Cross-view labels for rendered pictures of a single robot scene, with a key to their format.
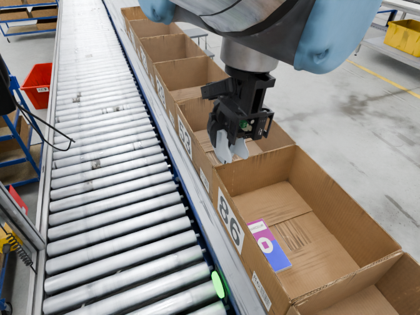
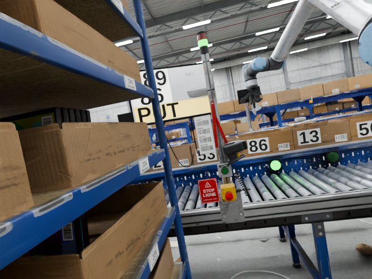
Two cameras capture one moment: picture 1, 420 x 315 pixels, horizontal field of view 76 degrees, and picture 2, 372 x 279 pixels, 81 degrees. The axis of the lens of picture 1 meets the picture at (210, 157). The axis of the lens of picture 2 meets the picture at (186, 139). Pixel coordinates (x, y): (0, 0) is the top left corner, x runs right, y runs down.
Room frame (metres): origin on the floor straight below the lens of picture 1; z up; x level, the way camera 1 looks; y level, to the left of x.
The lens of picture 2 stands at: (0.05, 1.65, 1.20)
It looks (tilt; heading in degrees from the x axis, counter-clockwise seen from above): 3 degrees down; 301
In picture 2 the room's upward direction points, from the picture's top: 10 degrees counter-clockwise
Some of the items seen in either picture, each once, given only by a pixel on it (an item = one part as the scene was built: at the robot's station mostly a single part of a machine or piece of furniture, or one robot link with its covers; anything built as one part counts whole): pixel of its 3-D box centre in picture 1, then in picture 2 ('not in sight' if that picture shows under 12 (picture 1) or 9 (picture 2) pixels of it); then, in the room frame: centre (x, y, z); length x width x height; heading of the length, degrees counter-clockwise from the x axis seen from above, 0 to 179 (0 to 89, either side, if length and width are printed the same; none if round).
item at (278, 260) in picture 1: (264, 245); not in sight; (0.40, -0.15, 0.89); 0.16 x 0.07 x 0.02; 21
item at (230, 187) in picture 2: (1, 247); (236, 191); (0.42, 0.63, 0.84); 0.15 x 0.09 x 0.07; 22
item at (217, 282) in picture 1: (217, 284); (275, 165); (0.32, -0.02, 0.81); 0.07 x 0.01 x 0.07; 22
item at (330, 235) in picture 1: (288, 222); (262, 142); (0.43, -0.21, 0.96); 0.39 x 0.29 x 0.17; 22
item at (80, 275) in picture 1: (126, 259); (252, 190); (0.44, 0.28, 0.72); 0.52 x 0.05 x 0.05; 112
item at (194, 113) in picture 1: (229, 139); (216, 149); (0.79, -0.07, 0.97); 0.39 x 0.29 x 0.17; 22
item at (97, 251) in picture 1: (124, 243); (241, 191); (0.50, 0.30, 0.72); 0.52 x 0.05 x 0.05; 112
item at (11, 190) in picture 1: (17, 214); (214, 190); (0.53, 0.64, 0.85); 0.16 x 0.01 x 0.13; 22
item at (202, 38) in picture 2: not in sight; (202, 41); (0.48, 0.59, 1.62); 0.05 x 0.05 x 0.06
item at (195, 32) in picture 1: (192, 51); not in sight; (3.70, 0.23, 0.21); 0.50 x 0.42 x 0.44; 26
